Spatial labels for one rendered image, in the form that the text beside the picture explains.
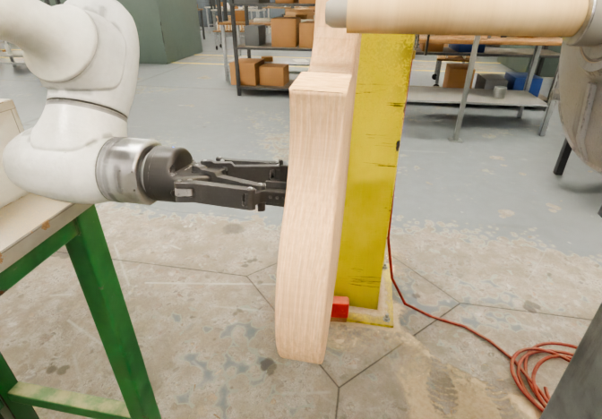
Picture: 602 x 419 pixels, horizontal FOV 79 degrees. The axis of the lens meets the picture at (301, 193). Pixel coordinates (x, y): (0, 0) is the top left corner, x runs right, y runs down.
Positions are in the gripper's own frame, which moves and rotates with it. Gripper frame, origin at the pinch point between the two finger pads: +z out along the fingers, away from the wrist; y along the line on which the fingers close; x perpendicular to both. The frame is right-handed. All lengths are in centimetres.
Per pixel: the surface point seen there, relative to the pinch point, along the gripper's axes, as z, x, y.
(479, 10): 14.8, 19.0, 10.0
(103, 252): -45, -24, -17
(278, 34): -116, 53, -466
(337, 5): 3.6, 19.3, 9.5
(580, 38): 22.6, 17.2, 9.8
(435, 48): 84, 40, -458
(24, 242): -44.3, -13.4, 0.1
